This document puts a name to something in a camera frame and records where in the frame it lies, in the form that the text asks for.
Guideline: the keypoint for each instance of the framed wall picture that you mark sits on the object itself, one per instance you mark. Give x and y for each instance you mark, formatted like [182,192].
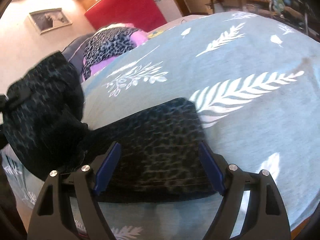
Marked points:
[48,20]

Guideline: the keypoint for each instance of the green leaf print blanket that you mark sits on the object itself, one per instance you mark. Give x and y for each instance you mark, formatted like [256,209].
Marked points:
[250,130]

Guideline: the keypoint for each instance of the blue-grey pillow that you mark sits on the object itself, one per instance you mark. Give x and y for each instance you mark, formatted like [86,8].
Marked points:
[75,50]

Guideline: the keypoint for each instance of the black chair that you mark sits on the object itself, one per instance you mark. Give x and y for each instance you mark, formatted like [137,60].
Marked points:
[300,12]

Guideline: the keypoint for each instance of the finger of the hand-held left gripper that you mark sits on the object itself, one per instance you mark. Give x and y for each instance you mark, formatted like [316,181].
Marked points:
[4,105]

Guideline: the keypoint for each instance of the red wall panel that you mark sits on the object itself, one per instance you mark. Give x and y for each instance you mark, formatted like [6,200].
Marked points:
[125,5]

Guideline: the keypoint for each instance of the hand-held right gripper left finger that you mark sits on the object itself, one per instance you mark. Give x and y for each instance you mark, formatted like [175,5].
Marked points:
[107,170]

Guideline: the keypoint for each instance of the dark leopard print pants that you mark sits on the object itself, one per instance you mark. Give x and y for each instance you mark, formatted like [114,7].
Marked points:
[160,150]

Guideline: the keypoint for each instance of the pink leopard print cloth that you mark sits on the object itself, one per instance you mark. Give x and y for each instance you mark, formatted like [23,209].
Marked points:
[110,42]

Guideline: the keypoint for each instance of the small green fan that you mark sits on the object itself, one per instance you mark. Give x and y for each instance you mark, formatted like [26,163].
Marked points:
[277,3]

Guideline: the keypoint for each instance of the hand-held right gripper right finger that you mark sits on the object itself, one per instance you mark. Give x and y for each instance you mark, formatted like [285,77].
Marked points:
[212,170]

